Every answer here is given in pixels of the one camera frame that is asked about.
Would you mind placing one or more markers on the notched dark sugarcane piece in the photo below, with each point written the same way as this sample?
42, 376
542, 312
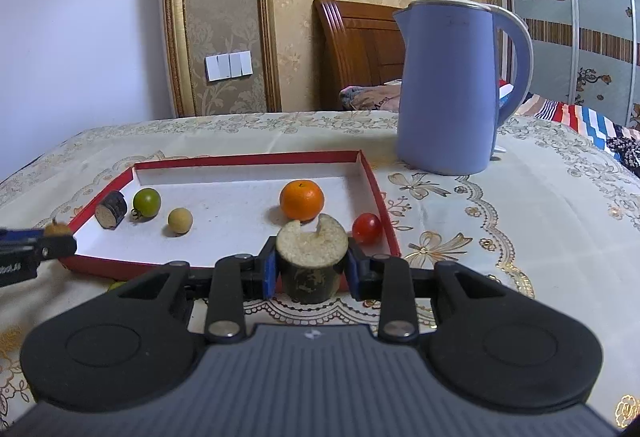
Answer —
312, 262

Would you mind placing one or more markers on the striped red blue blanket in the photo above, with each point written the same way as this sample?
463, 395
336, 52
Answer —
575, 117

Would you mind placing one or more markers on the red shallow box tray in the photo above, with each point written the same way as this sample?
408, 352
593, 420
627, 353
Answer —
225, 227

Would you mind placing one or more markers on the blue electric kettle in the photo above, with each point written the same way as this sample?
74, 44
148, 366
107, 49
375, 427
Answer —
445, 92

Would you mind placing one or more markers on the cream gold embroidered tablecloth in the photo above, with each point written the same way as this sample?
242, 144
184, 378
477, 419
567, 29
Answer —
550, 217

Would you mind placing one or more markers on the orange tangerine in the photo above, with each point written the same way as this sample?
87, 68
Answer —
301, 201

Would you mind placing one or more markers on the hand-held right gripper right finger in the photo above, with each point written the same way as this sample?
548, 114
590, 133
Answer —
354, 274

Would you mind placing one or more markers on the green jujube fruit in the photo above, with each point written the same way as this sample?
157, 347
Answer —
146, 202
116, 286

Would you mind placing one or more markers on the white wall light switch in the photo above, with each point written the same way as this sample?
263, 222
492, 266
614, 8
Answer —
227, 66

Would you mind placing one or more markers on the red cherry tomato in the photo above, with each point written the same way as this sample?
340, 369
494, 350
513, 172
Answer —
366, 228

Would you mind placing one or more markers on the gold wall frame moulding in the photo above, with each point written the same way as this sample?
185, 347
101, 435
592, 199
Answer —
175, 17

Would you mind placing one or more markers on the floral glass door wardrobe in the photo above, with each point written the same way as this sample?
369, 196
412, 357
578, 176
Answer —
575, 17

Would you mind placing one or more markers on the wooden bed headboard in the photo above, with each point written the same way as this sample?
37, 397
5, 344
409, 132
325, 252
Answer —
360, 47

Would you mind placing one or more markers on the brown stemmed longan fruit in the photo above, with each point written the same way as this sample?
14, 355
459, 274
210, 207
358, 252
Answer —
57, 228

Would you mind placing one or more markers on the small dark sugarcane piece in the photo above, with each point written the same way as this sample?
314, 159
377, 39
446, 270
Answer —
111, 211

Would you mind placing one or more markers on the round tan longan fruit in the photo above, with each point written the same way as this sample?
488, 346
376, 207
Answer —
180, 221

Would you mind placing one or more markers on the pink brown blanket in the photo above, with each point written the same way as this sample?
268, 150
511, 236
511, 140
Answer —
372, 97

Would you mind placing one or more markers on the dark floral cloth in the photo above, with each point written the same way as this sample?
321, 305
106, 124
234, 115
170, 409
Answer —
625, 149

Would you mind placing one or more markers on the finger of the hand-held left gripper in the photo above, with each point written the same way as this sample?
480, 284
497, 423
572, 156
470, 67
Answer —
20, 235
57, 248

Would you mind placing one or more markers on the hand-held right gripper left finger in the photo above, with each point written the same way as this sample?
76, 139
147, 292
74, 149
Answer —
270, 272

